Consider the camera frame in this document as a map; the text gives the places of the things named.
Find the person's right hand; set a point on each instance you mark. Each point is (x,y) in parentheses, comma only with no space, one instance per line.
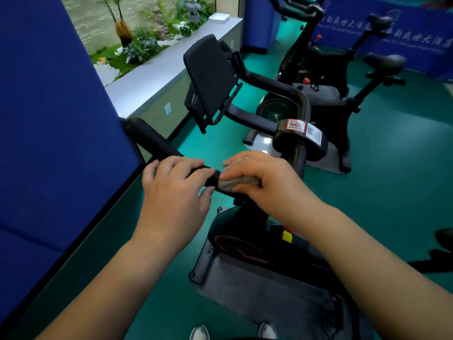
(283,187)

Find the person's left hand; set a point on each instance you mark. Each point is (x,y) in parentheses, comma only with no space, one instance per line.
(170,205)

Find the grey cleaning cloth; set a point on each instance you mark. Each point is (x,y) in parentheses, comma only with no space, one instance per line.
(231,186)

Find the person's right forearm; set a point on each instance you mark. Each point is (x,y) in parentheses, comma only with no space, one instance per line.
(382,279)

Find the person's left forearm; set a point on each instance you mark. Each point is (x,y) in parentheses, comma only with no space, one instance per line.
(106,297)

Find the white sneaker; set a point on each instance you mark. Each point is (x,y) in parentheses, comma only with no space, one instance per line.
(199,332)
(267,331)

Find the long cabinet with grey top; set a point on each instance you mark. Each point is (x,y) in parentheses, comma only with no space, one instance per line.
(159,70)

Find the black tablet holder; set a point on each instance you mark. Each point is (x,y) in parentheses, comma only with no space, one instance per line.
(208,74)

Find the patch of white pebbles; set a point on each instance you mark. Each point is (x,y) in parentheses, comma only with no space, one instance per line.
(106,74)
(179,25)
(170,41)

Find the green moss mat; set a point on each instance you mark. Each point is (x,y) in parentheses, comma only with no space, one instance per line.
(113,63)

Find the small orange garden ornament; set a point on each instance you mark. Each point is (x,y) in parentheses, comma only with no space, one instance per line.
(102,60)

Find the variegated leaf plant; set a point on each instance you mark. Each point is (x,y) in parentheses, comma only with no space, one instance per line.
(141,45)

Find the blue hotel banner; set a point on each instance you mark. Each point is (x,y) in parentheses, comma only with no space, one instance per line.
(339,28)

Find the small dark green shrub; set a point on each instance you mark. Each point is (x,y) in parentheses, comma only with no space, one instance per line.
(184,31)

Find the grey stacked rock ornament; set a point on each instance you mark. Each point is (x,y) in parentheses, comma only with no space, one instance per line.
(161,26)

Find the tall thin stemmed fern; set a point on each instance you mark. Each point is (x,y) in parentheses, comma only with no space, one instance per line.
(123,31)

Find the white plastic tray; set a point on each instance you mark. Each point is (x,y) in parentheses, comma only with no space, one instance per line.
(219,18)

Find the slim green fern plant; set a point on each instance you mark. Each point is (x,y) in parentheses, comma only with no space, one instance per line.
(150,14)

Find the large bushy fern plant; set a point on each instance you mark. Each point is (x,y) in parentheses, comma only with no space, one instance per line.
(207,8)

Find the grey stone pagoda lantern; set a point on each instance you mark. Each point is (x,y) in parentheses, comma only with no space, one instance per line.
(193,10)

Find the blue wall pad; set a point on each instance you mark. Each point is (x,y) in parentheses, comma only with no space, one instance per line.
(258,21)
(53,138)

